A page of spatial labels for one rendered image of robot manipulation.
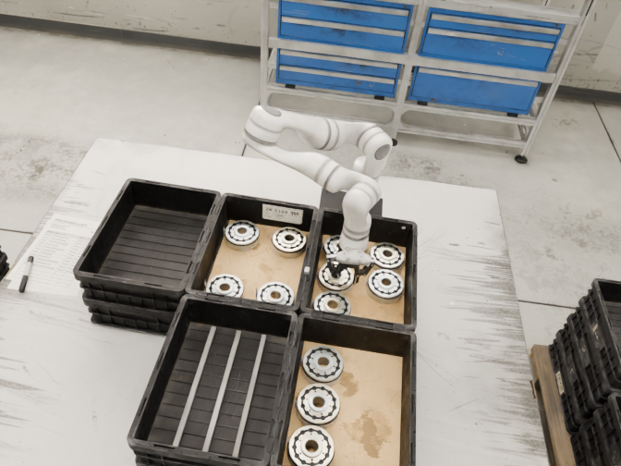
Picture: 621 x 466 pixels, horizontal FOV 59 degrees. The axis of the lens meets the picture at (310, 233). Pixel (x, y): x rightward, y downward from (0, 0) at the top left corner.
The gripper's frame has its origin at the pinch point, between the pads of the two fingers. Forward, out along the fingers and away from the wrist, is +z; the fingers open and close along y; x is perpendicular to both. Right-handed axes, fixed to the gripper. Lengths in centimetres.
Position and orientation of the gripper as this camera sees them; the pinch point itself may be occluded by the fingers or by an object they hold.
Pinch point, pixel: (347, 277)
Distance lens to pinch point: 158.7
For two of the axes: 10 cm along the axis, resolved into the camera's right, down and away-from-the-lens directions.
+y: -9.9, -1.0, -0.1
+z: -0.8, 7.0, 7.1
